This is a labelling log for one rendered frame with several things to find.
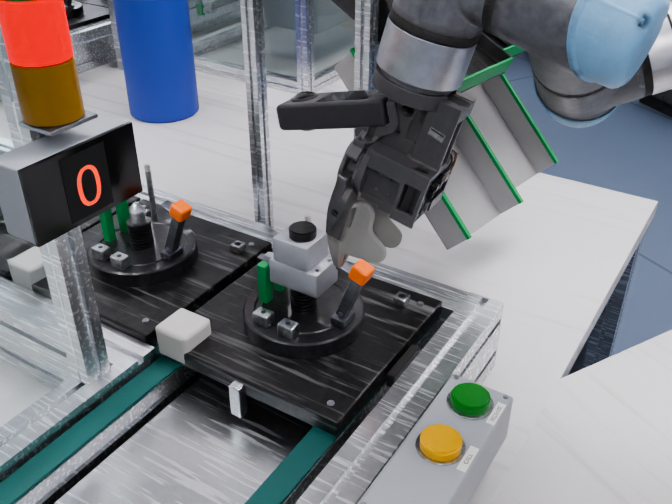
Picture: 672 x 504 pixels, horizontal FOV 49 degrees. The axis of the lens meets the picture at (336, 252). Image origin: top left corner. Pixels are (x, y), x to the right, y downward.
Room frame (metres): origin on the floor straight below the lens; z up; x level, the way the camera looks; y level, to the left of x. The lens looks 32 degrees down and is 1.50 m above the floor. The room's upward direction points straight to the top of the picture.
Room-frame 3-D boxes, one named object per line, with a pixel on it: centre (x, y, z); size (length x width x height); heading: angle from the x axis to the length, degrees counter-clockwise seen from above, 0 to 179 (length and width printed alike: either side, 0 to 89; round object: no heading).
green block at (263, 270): (0.70, 0.08, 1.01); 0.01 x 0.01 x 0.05; 58
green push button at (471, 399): (0.56, -0.14, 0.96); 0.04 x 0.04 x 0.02
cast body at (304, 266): (0.70, 0.04, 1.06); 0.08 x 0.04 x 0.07; 58
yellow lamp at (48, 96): (0.59, 0.24, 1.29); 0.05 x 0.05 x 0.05
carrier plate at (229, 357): (0.69, 0.04, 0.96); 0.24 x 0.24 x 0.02; 58
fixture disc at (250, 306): (0.69, 0.04, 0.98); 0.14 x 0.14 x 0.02
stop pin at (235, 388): (0.58, 0.10, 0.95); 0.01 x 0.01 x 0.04; 58
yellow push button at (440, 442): (0.50, -0.10, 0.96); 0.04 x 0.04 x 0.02
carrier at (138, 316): (0.83, 0.25, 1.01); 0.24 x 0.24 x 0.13; 58
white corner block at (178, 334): (0.66, 0.17, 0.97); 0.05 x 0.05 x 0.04; 58
